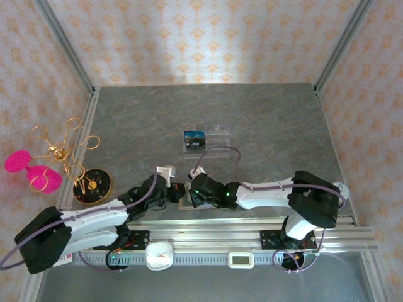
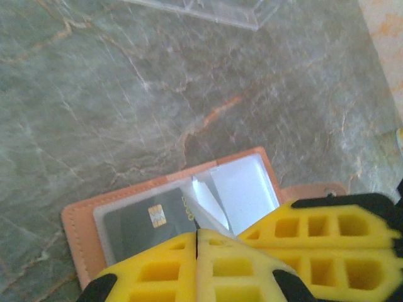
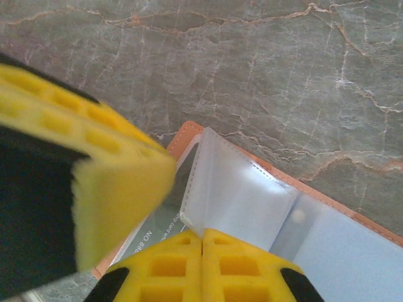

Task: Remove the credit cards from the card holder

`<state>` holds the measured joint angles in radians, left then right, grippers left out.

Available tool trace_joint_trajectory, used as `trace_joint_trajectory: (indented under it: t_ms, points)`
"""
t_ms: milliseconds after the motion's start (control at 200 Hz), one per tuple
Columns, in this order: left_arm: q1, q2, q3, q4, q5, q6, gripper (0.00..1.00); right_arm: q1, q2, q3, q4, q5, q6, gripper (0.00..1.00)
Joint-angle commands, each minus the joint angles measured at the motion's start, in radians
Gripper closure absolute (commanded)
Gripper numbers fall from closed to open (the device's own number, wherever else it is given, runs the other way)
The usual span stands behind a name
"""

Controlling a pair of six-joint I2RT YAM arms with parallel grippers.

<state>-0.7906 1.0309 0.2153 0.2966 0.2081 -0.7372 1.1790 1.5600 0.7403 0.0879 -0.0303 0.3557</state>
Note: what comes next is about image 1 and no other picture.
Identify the black credit card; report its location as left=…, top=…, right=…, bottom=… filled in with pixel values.
left=184, top=140, right=207, bottom=152

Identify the blue credit card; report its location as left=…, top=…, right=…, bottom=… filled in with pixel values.
left=183, top=130, right=206, bottom=142

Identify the clear acrylic card stand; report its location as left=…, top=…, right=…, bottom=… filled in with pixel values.
left=183, top=123, right=232, bottom=159

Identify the white analog clock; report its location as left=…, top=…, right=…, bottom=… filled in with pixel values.
left=145, top=239, right=175, bottom=271

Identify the white digital timer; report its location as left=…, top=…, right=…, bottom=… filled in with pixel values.
left=227, top=251, right=256, bottom=269

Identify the large pink round disc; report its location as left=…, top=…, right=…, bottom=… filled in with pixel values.
left=26, top=164, right=63, bottom=194

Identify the white label red print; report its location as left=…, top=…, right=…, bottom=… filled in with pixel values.
left=52, top=253, right=74, bottom=268

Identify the white round object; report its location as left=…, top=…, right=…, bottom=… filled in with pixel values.
left=332, top=181, right=351, bottom=203

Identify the small pink round disc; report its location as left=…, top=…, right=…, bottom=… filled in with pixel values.
left=4, top=150, right=33, bottom=174

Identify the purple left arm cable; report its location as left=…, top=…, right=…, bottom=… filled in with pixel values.
left=0, top=172, right=159, bottom=271

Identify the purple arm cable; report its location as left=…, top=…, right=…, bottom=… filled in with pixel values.
left=0, top=172, right=159, bottom=271
left=193, top=145, right=348, bottom=256

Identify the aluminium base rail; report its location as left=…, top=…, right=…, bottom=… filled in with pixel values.
left=125, top=215, right=378, bottom=253

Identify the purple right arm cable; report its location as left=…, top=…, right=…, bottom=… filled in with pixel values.
left=193, top=145, right=348, bottom=256

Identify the gold wire stand black base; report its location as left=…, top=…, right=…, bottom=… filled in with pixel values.
left=30, top=117, right=113, bottom=206

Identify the grey slotted cable duct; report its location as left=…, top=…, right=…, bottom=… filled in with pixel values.
left=72, top=252, right=286, bottom=266

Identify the aluminium table side rail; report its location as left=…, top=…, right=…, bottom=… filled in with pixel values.
left=58, top=86, right=102, bottom=212

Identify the purple cable loop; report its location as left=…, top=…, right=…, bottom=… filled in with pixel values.
left=76, top=250, right=130, bottom=274
left=271, top=249, right=322, bottom=274

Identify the aluminium frame post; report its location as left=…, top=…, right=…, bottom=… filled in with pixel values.
left=33, top=0, right=97, bottom=95
left=314, top=0, right=375, bottom=95

